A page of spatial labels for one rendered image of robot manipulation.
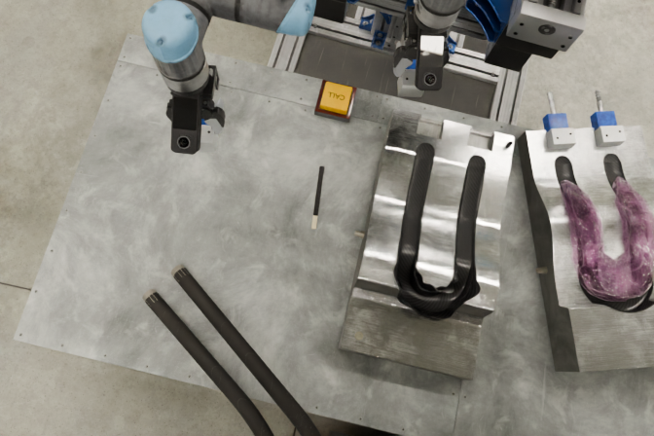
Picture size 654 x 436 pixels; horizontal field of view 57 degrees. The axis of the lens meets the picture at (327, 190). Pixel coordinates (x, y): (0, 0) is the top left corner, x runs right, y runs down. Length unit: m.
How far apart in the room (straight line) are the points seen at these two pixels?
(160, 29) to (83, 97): 1.51
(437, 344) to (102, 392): 1.24
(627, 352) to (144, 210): 0.99
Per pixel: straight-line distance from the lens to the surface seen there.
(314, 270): 1.26
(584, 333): 1.26
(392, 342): 1.20
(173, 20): 0.89
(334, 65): 2.08
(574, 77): 2.54
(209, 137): 1.18
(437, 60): 1.11
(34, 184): 2.32
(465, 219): 1.25
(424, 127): 1.31
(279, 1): 0.91
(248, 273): 1.26
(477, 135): 1.33
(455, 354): 1.23
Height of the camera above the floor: 2.05
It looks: 74 degrees down
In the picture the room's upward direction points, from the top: 11 degrees clockwise
